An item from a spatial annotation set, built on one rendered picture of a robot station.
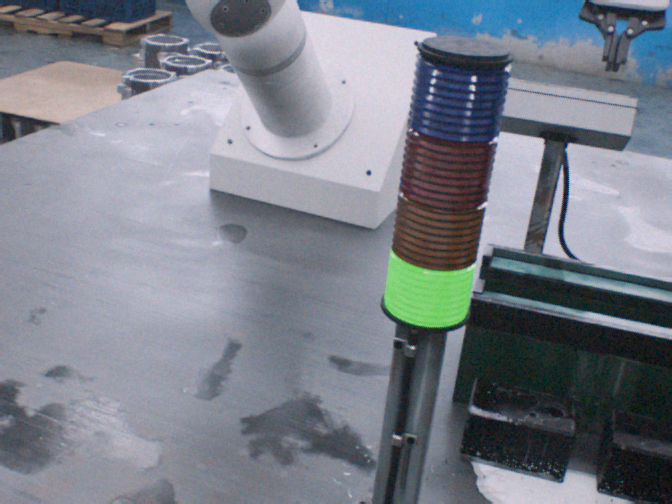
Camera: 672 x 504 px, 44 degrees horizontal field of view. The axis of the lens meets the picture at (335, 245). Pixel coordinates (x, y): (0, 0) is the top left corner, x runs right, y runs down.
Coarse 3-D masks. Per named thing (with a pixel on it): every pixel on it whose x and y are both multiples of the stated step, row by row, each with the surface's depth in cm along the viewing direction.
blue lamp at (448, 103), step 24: (432, 72) 50; (456, 72) 49; (480, 72) 49; (504, 72) 50; (432, 96) 50; (456, 96) 50; (480, 96) 50; (504, 96) 51; (408, 120) 53; (432, 120) 51; (456, 120) 50; (480, 120) 51
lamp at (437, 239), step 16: (400, 192) 55; (400, 208) 55; (416, 208) 54; (432, 208) 53; (480, 208) 54; (400, 224) 55; (416, 224) 54; (432, 224) 53; (448, 224) 53; (464, 224) 54; (480, 224) 55; (400, 240) 56; (416, 240) 54; (432, 240) 54; (448, 240) 54; (464, 240) 54; (400, 256) 56; (416, 256) 55; (432, 256) 54; (448, 256) 54; (464, 256) 55
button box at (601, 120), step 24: (528, 96) 103; (552, 96) 102; (576, 96) 102; (600, 96) 101; (624, 96) 101; (504, 120) 104; (528, 120) 102; (552, 120) 102; (576, 120) 101; (600, 120) 101; (624, 120) 100; (600, 144) 105; (624, 144) 103
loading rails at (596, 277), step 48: (480, 288) 85; (528, 288) 92; (576, 288) 91; (624, 288) 91; (480, 336) 85; (528, 336) 83; (576, 336) 82; (624, 336) 81; (528, 384) 86; (576, 384) 84; (624, 384) 83
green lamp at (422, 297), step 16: (400, 272) 56; (416, 272) 55; (432, 272) 55; (448, 272) 55; (464, 272) 55; (400, 288) 57; (416, 288) 56; (432, 288) 55; (448, 288) 55; (464, 288) 56; (400, 304) 57; (416, 304) 56; (432, 304) 56; (448, 304) 56; (464, 304) 57; (416, 320) 56; (432, 320) 56; (448, 320) 57
